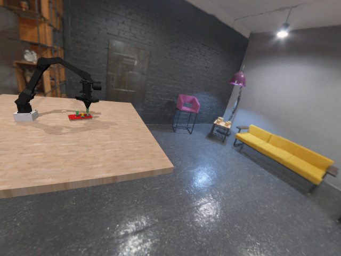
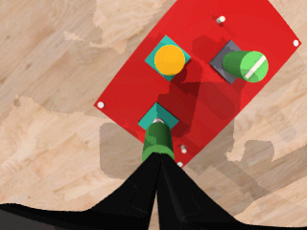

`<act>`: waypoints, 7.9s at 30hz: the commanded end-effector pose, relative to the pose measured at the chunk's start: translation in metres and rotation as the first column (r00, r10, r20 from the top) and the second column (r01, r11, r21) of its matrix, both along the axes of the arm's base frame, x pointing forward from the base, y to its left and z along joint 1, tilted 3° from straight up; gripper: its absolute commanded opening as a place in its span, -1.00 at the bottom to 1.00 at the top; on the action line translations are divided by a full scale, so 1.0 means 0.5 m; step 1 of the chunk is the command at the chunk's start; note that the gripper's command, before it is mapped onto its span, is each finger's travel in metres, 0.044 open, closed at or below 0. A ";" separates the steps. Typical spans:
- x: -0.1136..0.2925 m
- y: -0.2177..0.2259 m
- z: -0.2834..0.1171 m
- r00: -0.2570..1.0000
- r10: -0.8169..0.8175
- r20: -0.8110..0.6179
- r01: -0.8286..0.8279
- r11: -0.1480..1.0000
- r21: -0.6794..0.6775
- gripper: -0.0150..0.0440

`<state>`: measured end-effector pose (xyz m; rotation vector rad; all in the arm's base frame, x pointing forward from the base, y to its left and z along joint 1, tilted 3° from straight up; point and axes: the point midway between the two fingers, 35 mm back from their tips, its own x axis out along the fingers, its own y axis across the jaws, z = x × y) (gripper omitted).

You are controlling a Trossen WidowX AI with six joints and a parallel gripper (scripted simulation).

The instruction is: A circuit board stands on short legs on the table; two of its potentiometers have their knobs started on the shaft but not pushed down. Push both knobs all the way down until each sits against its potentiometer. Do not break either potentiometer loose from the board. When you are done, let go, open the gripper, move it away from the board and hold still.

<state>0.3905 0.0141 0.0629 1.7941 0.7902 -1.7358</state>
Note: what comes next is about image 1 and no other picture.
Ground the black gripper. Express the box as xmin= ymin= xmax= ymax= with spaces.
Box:
xmin=82 ymin=90 xmax=99 ymax=109

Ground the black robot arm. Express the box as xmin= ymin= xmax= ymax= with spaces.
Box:
xmin=15 ymin=57 xmax=102 ymax=114

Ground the red circuit board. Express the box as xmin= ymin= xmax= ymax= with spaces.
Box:
xmin=68 ymin=108 xmax=92 ymax=121

